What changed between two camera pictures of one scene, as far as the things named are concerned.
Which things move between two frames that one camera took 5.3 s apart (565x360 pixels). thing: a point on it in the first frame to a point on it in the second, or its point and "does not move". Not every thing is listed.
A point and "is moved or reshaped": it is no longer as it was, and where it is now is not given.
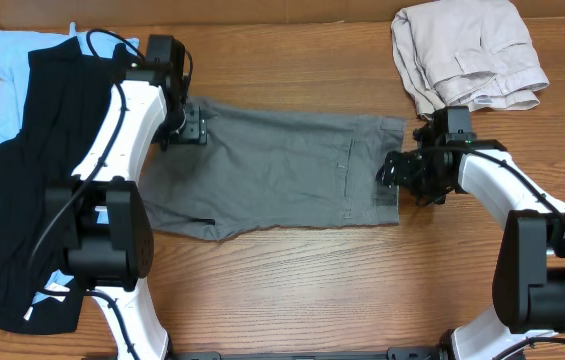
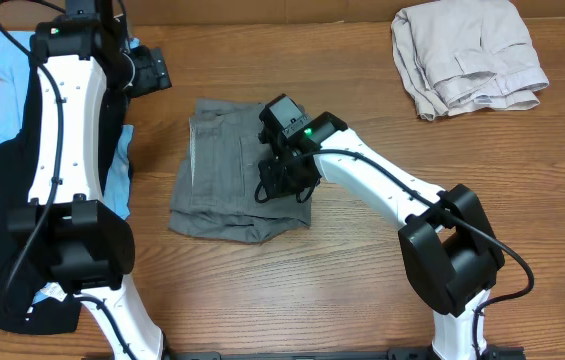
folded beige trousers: (468, 53) does not move
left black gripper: (196, 130) to (155, 72)
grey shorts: (263, 168) is moved or reshaped
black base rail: (415, 354) does not move
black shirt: (68, 96) does not move
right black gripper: (401, 171) to (272, 179)
